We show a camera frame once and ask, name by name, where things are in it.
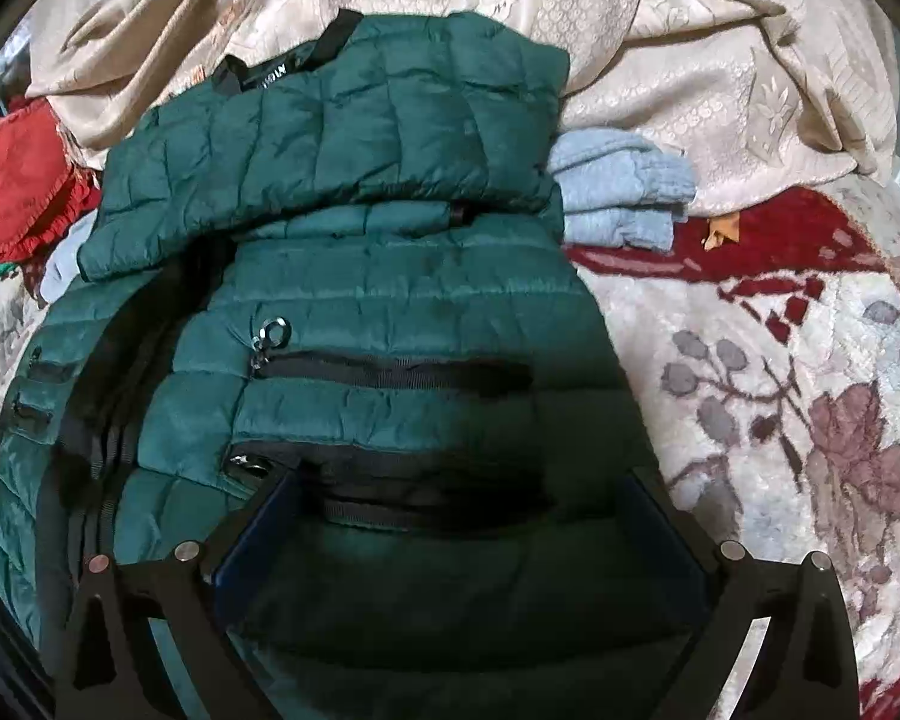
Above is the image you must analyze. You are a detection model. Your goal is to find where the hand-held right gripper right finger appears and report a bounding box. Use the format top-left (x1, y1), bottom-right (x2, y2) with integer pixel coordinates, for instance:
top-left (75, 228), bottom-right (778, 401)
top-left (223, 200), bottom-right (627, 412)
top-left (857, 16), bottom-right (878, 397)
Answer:
top-left (619, 465), bottom-right (860, 720)

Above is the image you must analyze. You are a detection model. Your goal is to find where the floral red and white blanket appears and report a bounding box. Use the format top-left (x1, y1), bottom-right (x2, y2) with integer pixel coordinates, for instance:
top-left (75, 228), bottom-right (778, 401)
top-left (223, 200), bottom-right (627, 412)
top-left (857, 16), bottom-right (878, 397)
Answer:
top-left (0, 180), bottom-right (900, 720)

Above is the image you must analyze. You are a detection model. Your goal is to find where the light blue cloth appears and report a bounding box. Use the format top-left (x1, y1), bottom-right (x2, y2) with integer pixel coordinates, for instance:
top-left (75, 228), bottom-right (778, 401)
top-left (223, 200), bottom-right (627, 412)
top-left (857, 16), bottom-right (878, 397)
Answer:
top-left (37, 229), bottom-right (95, 308)

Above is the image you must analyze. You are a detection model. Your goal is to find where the green quilted puffer jacket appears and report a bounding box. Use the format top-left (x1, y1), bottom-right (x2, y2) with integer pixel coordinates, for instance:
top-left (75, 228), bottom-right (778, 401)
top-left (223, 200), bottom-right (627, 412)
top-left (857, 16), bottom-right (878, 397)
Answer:
top-left (0, 9), bottom-right (691, 720)

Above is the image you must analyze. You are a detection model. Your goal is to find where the red ruffled pillow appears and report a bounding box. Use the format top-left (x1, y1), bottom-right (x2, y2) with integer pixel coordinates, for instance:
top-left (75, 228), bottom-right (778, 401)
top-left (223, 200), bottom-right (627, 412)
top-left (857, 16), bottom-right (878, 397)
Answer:
top-left (0, 96), bottom-right (104, 265)

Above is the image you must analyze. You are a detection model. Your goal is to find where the small orange scrap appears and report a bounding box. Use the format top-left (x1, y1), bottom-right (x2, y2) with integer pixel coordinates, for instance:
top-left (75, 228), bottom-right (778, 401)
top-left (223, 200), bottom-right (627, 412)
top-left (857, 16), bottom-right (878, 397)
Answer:
top-left (703, 214), bottom-right (740, 250)

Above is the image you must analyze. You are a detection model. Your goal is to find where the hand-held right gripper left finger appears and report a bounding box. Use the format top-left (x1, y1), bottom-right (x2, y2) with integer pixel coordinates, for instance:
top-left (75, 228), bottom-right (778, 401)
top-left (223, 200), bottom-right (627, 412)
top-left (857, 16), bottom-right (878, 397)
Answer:
top-left (52, 465), bottom-right (305, 720)

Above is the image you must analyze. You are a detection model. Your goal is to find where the folded light blue garment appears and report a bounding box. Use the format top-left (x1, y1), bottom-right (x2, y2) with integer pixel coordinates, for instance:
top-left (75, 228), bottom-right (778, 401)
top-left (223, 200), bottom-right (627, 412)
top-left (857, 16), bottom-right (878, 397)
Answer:
top-left (546, 127), bottom-right (700, 250)

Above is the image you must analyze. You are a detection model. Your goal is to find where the beige patterned blanket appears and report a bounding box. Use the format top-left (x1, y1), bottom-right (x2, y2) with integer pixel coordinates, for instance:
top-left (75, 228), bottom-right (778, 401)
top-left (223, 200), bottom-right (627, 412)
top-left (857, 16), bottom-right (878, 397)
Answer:
top-left (0, 0), bottom-right (900, 218)

